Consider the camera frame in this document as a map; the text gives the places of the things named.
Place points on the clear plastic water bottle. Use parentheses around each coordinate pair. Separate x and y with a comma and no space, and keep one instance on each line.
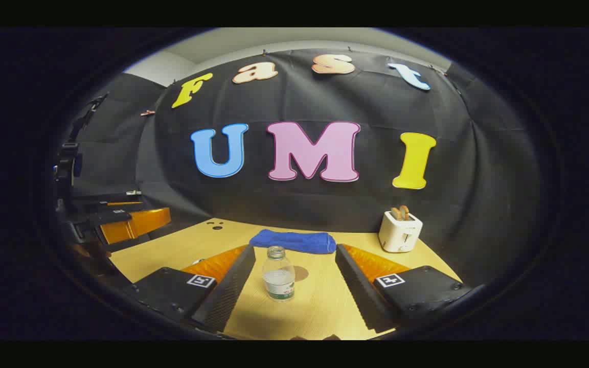
(279,278)

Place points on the toast slice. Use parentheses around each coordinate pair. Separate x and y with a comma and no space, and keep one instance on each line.
(405,212)
(395,213)

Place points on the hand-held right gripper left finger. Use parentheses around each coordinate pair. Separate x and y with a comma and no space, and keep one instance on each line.
(233,286)

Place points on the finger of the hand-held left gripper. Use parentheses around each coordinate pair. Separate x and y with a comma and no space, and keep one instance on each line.
(100,199)
(113,216)

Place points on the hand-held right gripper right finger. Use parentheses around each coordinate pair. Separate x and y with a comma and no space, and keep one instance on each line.
(358,286)

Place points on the round brown coaster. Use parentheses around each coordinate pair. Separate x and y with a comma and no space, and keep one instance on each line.
(302,273)

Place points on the white toaster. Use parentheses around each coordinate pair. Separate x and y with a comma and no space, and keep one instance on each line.
(399,235)

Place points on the blue towel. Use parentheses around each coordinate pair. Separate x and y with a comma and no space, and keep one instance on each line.
(294,240)

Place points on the copper cloth clip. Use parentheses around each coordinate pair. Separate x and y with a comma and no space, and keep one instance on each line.
(147,112)

